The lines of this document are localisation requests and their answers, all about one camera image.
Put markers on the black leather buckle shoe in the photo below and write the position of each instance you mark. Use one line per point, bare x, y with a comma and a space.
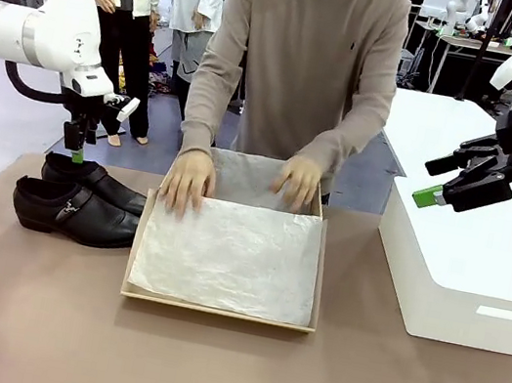
108, 187
82, 218

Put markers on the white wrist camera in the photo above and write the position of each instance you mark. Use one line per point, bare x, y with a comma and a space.
506, 71
124, 109

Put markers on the person's right hand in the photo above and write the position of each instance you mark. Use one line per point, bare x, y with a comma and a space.
188, 184

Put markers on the person in beige sweater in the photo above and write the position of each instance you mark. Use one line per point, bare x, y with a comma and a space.
304, 61

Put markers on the black vertical pole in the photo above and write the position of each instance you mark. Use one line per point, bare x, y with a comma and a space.
479, 52

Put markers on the background table with robots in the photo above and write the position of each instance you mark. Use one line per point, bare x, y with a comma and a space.
465, 44

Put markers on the white side table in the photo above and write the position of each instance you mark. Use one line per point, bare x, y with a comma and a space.
426, 127

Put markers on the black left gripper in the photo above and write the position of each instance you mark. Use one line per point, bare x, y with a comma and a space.
83, 107

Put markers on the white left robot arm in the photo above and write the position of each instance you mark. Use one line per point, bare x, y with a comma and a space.
39, 39

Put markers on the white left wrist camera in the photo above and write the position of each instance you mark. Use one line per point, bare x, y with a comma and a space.
124, 109

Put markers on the large white plastic box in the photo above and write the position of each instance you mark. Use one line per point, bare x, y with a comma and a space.
462, 258

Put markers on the person's left hand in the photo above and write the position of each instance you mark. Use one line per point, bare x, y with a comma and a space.
302, 180

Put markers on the cardboard shoe box base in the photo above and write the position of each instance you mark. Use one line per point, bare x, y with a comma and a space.
320, 198

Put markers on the person's left forearm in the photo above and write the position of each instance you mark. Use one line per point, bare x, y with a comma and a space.
350, 134

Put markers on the white tissue paper sheet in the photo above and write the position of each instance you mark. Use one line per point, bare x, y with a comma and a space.
229, 256

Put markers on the colourful clothes pile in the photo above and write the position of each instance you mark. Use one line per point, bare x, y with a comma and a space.
158, 82

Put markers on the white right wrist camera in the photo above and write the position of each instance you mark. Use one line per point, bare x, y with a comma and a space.
506, 71

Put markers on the person's right forearm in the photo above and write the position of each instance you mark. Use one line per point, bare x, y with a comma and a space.
207, 113

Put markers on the white label sticker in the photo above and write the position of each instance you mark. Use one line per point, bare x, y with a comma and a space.
502, 314

